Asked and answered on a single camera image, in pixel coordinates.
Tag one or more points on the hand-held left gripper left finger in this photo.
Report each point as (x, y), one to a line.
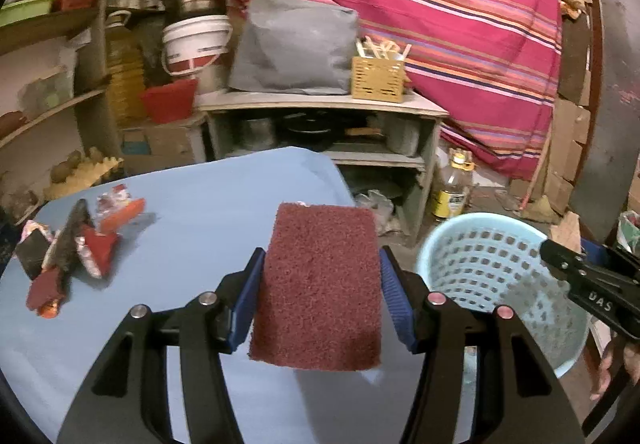
(245, 304)

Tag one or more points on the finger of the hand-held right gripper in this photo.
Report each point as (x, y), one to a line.
(595, 289)
(612, 399)

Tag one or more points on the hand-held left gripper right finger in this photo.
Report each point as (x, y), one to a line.
(397, 304)

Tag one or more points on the maroon scouring pad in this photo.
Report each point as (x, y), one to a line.
(320, 284)

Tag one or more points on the light blue plastic basket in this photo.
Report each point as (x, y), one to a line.
(480, 244)

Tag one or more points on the clear plastic bag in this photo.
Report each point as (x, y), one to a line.
(375, 209)

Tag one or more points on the oil bottle with yellow label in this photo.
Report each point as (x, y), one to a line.
(452, 194)

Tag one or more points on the orange snack wrapper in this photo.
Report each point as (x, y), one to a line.
(122, 214)

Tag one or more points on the cardboard sheets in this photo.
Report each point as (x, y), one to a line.
(567, 138)

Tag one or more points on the red snack wrapper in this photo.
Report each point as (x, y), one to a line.
(97, 251)

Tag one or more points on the small metal pot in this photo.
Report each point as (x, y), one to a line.
(256, 132)

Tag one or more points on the cardboard box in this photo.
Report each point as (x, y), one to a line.
(160, 143)

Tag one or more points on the dark grey scouring strip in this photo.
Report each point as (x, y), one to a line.
(70, 234)

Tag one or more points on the black pan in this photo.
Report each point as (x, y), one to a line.
(310, 126)

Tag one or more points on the dark board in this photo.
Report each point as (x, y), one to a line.
(610, 98)

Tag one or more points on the yellow egg tray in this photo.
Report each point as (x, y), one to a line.
(87, 176)

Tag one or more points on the small maroon pad piece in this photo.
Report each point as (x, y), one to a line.
(42, 291)

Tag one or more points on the grey wooden cabinet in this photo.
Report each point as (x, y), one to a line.
(320, 103)

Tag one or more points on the red plastic basin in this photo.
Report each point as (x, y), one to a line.
(167, 101)

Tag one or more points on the black sponge piece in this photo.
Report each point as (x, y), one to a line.
(32, 256)

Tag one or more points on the pink white wrapper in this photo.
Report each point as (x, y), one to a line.
(34, 230)

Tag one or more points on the yellow woven basket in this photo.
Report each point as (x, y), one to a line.
(375, 78)

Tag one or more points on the bundle of wooden sticks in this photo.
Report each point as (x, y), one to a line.
(382, 48)

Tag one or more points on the yellow oil jug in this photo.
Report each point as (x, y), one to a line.
(125, 73)

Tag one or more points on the grey fabric bag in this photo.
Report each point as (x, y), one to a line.
(295, 48)

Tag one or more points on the white bucket with red label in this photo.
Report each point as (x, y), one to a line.
(195, 43)

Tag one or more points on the wooden corner shelf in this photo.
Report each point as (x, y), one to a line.
(45, 116)

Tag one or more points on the red striped cloth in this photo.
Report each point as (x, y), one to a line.
(425, 23)

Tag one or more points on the green plastic tray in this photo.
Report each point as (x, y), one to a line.
(25, 8)

